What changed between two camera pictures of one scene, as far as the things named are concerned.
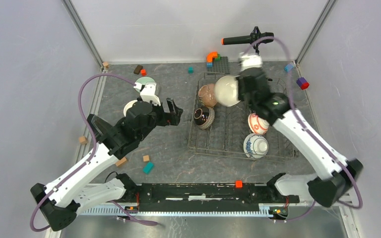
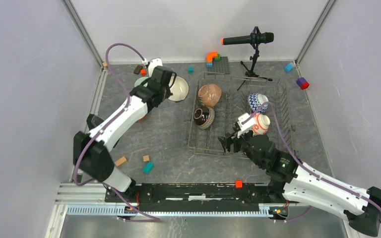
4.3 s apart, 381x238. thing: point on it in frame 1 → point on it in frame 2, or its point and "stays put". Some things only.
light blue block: [288, 67] stays put
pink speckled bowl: [206, 94] stays put
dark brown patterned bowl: [204, 117] stays put
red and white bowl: [258, 125] stays put
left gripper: [175, 112] → [168, 93]
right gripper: [240, 95] → [225, 142]
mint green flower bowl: [143, 81] stays put
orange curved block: [210, 56] stays put
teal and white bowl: [226, 90] → [179, 89]
